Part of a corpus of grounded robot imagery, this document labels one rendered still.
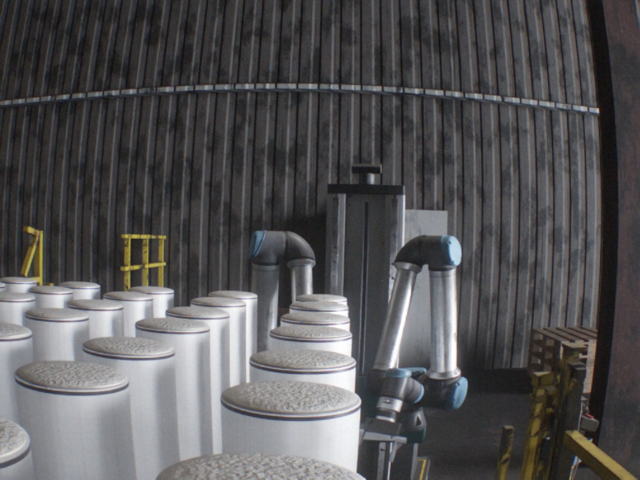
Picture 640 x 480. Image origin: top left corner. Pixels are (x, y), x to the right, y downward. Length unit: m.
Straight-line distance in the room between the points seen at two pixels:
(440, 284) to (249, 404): 1.99
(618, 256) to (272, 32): 5.58
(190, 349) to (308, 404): 0.65
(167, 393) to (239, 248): 7.07
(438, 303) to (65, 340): 1.67
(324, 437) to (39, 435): 0.36
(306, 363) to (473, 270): 7.25
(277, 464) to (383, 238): 2.58
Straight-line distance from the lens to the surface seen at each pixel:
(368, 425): 2.45
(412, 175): 8.11
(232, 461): 0.53
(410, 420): 2.90
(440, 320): 2.71
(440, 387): 2.78
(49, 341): 1.46
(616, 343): 4.43
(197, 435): 1.41
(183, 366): 1.36
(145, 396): 1.06
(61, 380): 0.80
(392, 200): 3.02
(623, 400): 4.56
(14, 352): 1.18
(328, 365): 1.00
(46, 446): 0.82
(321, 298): 2.18
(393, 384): 2.44
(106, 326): 1.71
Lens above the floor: 1.53
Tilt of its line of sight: level
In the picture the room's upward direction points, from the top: 2 degrees clockwise
